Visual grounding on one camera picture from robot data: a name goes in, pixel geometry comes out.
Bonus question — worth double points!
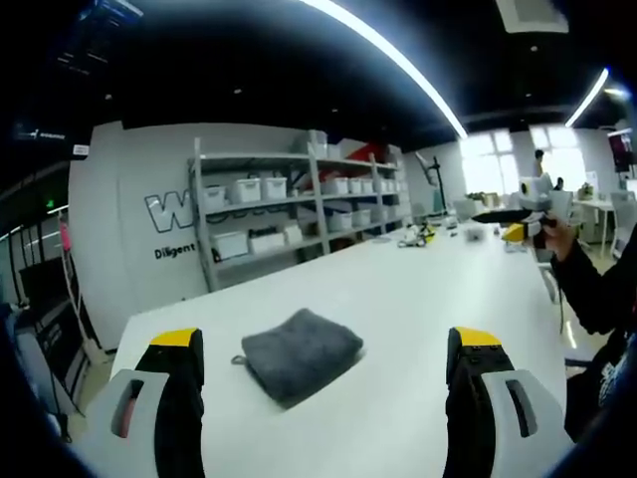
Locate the short ceiling light strip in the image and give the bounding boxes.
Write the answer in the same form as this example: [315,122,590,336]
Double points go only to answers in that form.
[563,68,610,127]

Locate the grey metal shelving unit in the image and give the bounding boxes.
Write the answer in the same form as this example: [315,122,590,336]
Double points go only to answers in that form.
[187,129,415,294]

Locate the person's dark clothing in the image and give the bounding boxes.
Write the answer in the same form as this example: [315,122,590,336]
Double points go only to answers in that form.
[564,326,637,445]

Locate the person's right hand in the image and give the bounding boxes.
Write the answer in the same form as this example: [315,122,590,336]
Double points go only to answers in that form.
[534,218,574,263]

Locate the ceiling air vent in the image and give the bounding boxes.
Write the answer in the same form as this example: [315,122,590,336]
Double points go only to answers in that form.
[494,0,570,35]

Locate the white desk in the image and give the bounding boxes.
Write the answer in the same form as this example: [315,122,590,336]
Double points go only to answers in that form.
[570,197,619,261]

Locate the rows of white storage boxes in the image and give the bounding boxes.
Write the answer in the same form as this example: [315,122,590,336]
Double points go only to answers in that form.
[201,171,414,260]

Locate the wall screen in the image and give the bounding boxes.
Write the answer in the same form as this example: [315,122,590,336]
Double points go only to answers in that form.
[606,127,637,174]

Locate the black rack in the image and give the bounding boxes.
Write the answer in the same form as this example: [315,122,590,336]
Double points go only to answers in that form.
[18,257,104,353]

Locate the grey towel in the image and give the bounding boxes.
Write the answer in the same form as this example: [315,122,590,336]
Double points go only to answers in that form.
[231,307,365,411]

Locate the long ceiling light strip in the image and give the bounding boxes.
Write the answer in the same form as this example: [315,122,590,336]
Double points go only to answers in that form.
[298,0,470,139]

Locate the dark cable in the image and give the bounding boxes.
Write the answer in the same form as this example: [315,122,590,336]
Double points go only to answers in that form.
[552,268,567,336]

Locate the yellow and white device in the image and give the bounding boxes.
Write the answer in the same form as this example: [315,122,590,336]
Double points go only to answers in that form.
[396,222,436,250]

